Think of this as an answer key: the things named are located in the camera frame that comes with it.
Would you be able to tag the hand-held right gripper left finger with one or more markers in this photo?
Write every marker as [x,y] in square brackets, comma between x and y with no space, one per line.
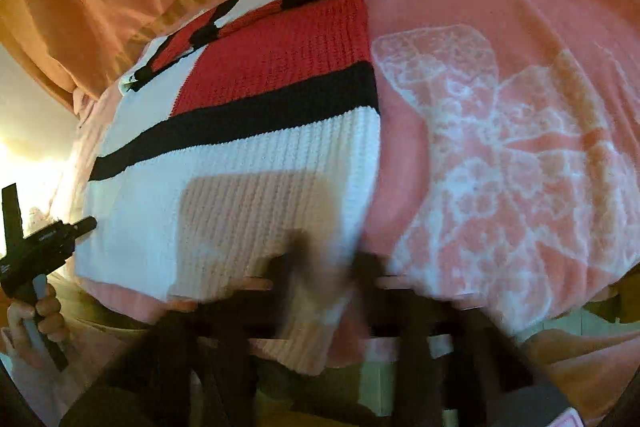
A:
[295,264]

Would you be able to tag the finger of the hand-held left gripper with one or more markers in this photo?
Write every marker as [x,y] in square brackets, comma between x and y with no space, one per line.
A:
[12,212]
[84,226]

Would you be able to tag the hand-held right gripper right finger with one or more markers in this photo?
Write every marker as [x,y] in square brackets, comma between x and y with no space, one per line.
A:
[366,272]

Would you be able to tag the red white black knit sweater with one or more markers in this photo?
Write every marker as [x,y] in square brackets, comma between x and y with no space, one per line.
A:
[275,72]

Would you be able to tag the person's left hand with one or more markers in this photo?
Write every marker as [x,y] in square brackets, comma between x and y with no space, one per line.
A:
[51,313]

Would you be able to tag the pink floral blanket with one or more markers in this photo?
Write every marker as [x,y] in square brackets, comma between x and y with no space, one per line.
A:
[475,7]

